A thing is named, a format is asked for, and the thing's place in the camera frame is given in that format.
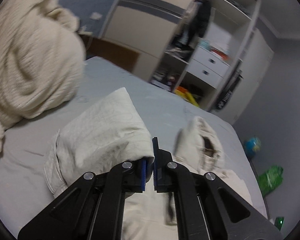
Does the white hooded puffer jacket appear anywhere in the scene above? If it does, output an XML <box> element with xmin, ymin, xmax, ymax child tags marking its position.
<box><xmin>44</xmin><ymin>88</ymin><xmax>251</xmax><ymax>239</ymax></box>

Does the yellow orange toy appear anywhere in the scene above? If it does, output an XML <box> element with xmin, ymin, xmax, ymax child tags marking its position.
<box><xmin>174</xmin><ymin>86</ymin><xmax>199</xmax><ymax>107</ymax></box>

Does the white lower drawer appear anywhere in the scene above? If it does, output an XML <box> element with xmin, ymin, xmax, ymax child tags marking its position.
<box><xmin>187</xmin><ymin>60</ymin><xmax>223</xmax><ymax>89</ymax></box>

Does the white drawer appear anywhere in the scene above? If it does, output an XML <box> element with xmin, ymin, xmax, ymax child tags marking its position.
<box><xmin>187</xmin><ymin>60</ymin><xmax>223</xmax><ymax>89</ymax></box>
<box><xmin>192</xmin><ymin>47</ymin><xmax>229</xmax><ymax>77</ymax></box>

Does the blue desk globe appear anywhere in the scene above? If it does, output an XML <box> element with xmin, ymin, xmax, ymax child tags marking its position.
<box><xmin>243</xmin><ymin>137</ymin><xmax>261</xmax><ymax>159</ymax></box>

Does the white upper drawer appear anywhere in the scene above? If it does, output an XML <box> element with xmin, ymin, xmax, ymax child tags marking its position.
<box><xmin>192</xmin><ymin>47</ymin><xmax>229</xmax><ymax>77</ymax></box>

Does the black Yonex racket bag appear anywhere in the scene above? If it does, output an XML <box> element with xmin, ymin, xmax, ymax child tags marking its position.
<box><xmin>214</xmin><ymin>59</ymin><xmax>243</xmax><ymax>111</ymax></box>

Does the dark wooden headboard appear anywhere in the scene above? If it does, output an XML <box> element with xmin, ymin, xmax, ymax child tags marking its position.
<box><xmin>79</xmin><ymin>34</ymin><xmax>140</xmax><ymax>72</ymax></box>

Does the white open wardrobe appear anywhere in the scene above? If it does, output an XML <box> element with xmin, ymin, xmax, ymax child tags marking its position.
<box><xmin>101</xmin><ymin>0</ymin><xmax>274</xmax><ymax>124</ymax></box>

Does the green plastic bag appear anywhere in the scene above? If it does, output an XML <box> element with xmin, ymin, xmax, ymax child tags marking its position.
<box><xmin>257</xmin><ymin>165</ymin><xmax>283</xmax><ymax>197</ymax></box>

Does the grey-blue bed sheet mattress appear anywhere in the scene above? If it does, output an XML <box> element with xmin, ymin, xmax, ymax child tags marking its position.
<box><xmin>0</xmin><ymin>57</ymin><xmax>267</xmax><ymax>236</ymax></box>

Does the cream knitted blanket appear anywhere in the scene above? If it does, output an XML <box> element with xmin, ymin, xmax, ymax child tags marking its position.
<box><xmin>0</xmin><ymin>0</ymin><xmax>85</xmax><ymax>153</ymax></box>

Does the white wall socket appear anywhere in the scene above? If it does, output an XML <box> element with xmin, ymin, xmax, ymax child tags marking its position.
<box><xmin>90</xmin><ymin>12</ymin><xmax>102</xmax><ymax>21</ymax></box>

